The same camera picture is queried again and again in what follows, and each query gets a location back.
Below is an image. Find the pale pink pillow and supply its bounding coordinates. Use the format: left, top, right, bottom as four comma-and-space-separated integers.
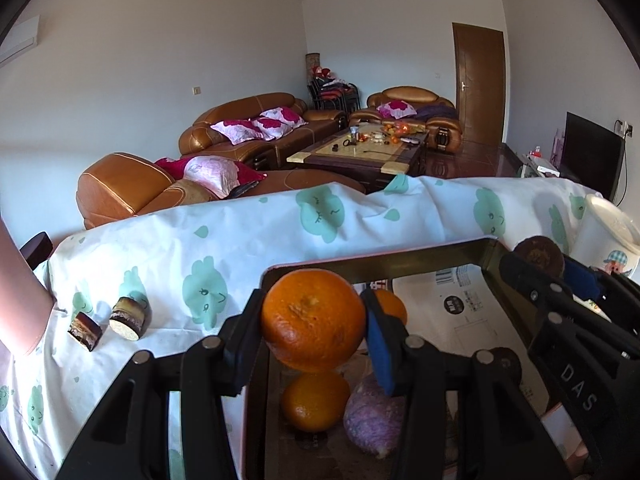
182, 155, 241, 198

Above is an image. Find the brown wooden door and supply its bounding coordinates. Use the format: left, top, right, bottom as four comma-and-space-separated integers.
452, 22, 507, 145

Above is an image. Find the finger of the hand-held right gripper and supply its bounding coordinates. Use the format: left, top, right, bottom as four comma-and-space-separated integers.
499, 252, 576, 328
564, 255, 640, 333

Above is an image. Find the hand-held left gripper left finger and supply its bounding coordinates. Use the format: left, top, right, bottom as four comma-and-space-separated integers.
55, 287, 273, 480

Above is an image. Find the white red floral pillow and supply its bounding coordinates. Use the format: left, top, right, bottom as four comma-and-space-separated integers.
250, 116, 293, 141
376, 100, 417, 118
262, 106, 308, 128
210, 119, 266, 145

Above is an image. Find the white low cabinet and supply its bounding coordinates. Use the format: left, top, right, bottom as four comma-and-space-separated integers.
517, 152, 561, 178

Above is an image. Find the printed paper leaflet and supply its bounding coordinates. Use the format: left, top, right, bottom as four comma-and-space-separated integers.
350, 262, 556, 411

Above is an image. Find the dark wooden chair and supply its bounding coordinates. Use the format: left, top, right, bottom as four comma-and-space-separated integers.
20, 231, 53, 271

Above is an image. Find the small orange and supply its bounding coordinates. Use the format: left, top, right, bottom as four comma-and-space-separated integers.
372, 289, 408, 328

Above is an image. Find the brown leather three-seat sofa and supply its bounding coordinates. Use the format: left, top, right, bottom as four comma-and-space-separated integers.
178, 92, 348, 168

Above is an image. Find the large orange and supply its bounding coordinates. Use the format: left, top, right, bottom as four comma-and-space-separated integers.
260, 268, 367, 373

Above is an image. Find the chocolate donut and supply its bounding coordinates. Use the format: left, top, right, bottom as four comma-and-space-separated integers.
512, 235, 566, 276

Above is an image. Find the white air conditioner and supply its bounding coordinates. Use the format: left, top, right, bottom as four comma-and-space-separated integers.
0, 15, 40, 63

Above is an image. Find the round layered cake piece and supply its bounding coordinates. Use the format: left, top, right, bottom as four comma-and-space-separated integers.
109, 296, 152, 342

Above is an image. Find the dark wooden coffee table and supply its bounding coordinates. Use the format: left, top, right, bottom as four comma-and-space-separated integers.
286, 127, 429, 191

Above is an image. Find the black television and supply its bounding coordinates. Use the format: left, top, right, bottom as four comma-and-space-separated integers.
559, 111, 626, 206

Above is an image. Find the pile of small oranges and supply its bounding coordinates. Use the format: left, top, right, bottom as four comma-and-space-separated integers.
380, 121, 416, 141

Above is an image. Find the small layered chocolate cake piece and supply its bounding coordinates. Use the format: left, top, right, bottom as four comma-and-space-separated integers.
68, 311, 104, 352

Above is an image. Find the medium orange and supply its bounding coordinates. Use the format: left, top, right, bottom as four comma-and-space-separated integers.
281, 371, 352, 433

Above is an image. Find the white cartoon mug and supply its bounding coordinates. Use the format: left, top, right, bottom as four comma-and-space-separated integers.
570, 210, 640, 281

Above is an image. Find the stack of dark chairs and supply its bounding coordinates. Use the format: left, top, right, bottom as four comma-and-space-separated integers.
306, 77, 362, 111

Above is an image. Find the purple blanket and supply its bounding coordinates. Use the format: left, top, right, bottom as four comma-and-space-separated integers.
412, 102, 458, 121

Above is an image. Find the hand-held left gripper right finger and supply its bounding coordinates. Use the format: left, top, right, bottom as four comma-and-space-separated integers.
360, 287, 558, 480

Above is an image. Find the brown leather armchair with blanket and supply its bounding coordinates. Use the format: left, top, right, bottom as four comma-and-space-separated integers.
348, 86, 463, 153

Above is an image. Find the red cushion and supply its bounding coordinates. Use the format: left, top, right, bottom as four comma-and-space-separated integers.
154, 156, 266, 196

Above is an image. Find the white green printed tablecloth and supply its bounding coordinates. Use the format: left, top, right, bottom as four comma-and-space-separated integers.
0, 174, 606, 480

